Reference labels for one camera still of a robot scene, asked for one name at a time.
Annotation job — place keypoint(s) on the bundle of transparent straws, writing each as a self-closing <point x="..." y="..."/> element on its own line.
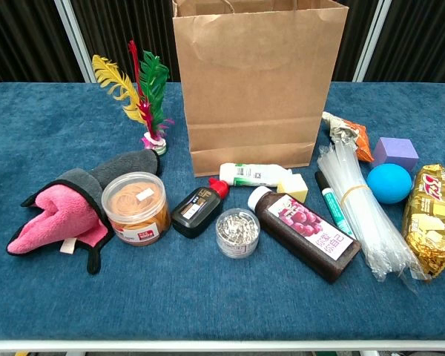
<point x="356" y="207"/>

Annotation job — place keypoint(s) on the orange snack bag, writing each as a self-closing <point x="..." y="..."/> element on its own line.
<point x="361" y="142"/>

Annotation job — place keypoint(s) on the blue ball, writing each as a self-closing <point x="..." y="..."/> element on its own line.
<point x="389" y="183"/>

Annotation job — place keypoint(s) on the purple foam block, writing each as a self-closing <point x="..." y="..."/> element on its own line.
<point x="395" y="152"/>

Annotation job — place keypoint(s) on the gold foil package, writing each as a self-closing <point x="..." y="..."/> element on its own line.
<point x="430" y="222"/>

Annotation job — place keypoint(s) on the white and green tube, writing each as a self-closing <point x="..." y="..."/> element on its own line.
<point x="252" y="175"/>

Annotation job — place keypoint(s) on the yellow sponge block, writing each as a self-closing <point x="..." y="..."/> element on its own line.
<point x="293" y="187"/>

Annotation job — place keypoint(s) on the brown paper shopping bag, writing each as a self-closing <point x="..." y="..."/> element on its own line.
<point x="259" y="92"/>

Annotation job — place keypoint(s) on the black ink bottle red cap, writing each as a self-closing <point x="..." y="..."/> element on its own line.
<point x="194" y="215"/>

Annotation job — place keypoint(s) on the clear jar of rubber bands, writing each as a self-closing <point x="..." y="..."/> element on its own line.
<point x="135" y="211"/>

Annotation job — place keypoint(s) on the dark juice bottle grape label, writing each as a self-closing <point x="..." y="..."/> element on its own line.
<point x="304" y="233"/>

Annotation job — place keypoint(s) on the colourful feather shuttlecock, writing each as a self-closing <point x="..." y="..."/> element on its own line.
<point x="148" y="111"/>

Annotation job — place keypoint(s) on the green marker pen black cap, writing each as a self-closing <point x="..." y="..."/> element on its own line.
<point x="332" y="207"/>

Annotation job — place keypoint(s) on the blue fabric covered table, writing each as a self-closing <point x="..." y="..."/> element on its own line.
<point x="207" y="296"/>

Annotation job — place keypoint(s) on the pink and grey cloth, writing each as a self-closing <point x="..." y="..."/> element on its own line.
<point x="59" y="219"/>

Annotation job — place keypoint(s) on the black pleated curtain panel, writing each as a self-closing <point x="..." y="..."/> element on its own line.
<point x="111" y="26"/>
<point x="22" y="37"/>
<point x="422" y="37"/>
<point x="356" y="22"/>

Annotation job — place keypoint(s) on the white partition frame post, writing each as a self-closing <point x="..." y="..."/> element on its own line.
<point x="372" y="41"/>
<point x="76" y="41"/>

